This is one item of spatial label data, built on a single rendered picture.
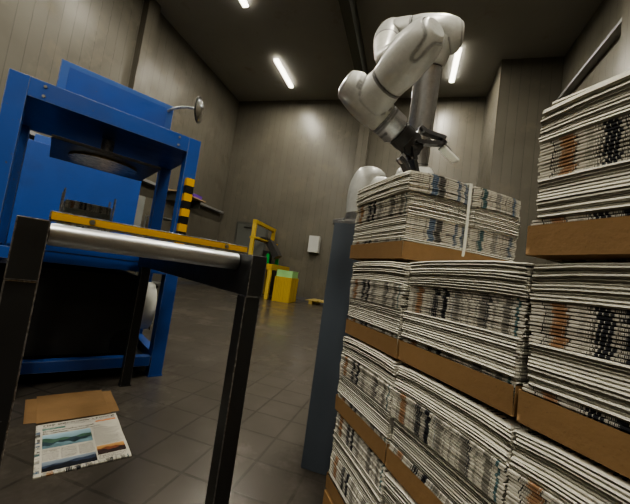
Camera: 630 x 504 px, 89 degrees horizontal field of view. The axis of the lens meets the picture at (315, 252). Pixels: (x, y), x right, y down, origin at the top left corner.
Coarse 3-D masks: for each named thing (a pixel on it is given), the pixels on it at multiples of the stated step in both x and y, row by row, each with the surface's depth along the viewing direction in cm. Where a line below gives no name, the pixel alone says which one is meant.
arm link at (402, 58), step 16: (384, 32) 117; (400, 32) 79; (416, 32) 74; (432, 32) 74; (384, 48) 103; (400, 48) 77; (416, 48) 75; (432, 48) 75; (384, 64) 81; (400, 64) 78; (416, 64) 77; (384, 80) 82; (400, 80) 81; (416, 80) 82
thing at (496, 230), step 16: (480, 192) 86; (496, 192) 88; (480, 208) 86; (496, 208) 88; (512, 208) 90; (480, 224) 86; (496, 224) 88; (512, 224) 90; (480, 240) 86; (496, 240) 88; (512, 240) 90; (496, 256) 88; (512, 256) 90
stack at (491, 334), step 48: (384, 288) 82; (432, 288) 66; (480, 288) 54; (528, 288) 46; (576, 288) 40; (624, 288) 36; (432, 336) 63; (480, 336) 52; (528, 336) 46; (576, 336) 40; (624, 336) 35; (384, 384) 75; (432, 384) 60; (528, 384) 44; (576, 384) 38; (624, 384) 34; (336, 432) 95; (384, 432) 72; (432, 432) 58; (480, 432) 49; (528, 432) 44; (336, 480) 91; (384, 480) 69; (432, 480) 57; (480, 480) 48; (528, 480) 41; (576, 480) 37; (624, 480) 34
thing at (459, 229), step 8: (464, 184) 84; (464, 192) 84; (472, 192) 85; (464, 200) 84; (472, 200) 85; (464, 208) 84; (472, 208) 85; (464, 216) 84; (472, 216) 85; (456, 224) 84; (464, 224) 84; (472, 224) 85; (456, 232) 83; (472, 232) 86; (456, 240) 84; (456, 248) 83
